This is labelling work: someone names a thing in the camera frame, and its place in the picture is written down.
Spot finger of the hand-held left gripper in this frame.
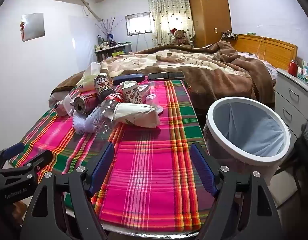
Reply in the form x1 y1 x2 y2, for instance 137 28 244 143
0 142 25 172
0 150 54 180

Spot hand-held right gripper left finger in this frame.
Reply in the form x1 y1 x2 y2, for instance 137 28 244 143
20 142 115 240

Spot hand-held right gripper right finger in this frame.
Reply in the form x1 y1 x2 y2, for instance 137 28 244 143
190 142 282 240

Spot white round trash bin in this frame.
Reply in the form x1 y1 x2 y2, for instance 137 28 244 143
203 98 291 188

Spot white fluffy scrubber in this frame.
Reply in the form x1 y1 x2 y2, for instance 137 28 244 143
73 111 94 133

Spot clear bottle with red label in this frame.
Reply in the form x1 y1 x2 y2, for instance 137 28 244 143
85 92 124 133

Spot small white packet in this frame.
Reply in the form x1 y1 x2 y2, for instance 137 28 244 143
54 94 76 117

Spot translucent bin liner bag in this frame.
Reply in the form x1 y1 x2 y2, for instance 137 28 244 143
211 102 287 155

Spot white paper bag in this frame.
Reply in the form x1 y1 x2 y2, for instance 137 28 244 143
114 102 161 128

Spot red drink can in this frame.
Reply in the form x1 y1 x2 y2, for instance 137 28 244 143
73 94 99 114

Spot patterned paper cup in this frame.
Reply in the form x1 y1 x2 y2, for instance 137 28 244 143
119 81 143 104

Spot cartoon figure drink can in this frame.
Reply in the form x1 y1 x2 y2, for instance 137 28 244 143
94 74 116 100

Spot clear plastic cup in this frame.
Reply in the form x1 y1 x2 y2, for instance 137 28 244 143
145 94 164 115

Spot pink green plaid tablecloth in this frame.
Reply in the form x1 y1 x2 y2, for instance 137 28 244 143
9 79 209 233

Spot brown beige blanket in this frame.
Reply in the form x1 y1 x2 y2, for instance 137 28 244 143
50 41 276 110

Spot soft tissue pack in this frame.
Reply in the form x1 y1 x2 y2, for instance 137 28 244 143
76 62 106 92

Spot dark blue glasses case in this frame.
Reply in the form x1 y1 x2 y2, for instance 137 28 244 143
111 73 146 85

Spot black smartphone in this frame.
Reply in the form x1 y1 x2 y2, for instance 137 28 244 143
148 71 185 81

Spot grey drawer nightstand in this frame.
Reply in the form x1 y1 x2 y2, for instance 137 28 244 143
274 68 308 135

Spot shelf with bottles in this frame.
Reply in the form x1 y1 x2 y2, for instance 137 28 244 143
94 40 132 62

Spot pale pink bed sheet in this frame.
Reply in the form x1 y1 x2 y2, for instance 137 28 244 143
238 52 278 74

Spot brown teddy bear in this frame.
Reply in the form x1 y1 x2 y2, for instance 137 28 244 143
170 28 192 46

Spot red jar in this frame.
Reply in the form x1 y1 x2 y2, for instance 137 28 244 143
288 59 297 77

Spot power strip with chargers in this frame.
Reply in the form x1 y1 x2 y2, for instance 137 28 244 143
220 30 238 40

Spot wooden bed headboard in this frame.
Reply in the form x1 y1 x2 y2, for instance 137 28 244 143
231 34 298 70

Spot dried branches in vase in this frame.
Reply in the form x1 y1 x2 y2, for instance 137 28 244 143
95 17 119 42

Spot pile of small boxes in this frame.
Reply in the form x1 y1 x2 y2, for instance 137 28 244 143
298 60 308 85

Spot small window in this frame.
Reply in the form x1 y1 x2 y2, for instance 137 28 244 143
125 12 152 36

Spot wooden wardrobe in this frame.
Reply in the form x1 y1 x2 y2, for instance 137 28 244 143
188 0 232 48

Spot wrapped air conditioner pipe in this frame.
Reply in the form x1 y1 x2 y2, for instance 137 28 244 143
80 0 104 22

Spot patterned curtain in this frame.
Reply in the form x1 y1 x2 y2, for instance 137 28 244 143
147 0 196 47

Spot silver wall poster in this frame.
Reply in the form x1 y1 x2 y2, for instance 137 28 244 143
21 12 46 42

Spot yellow cable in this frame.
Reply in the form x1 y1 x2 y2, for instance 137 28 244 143
258 36 267 58

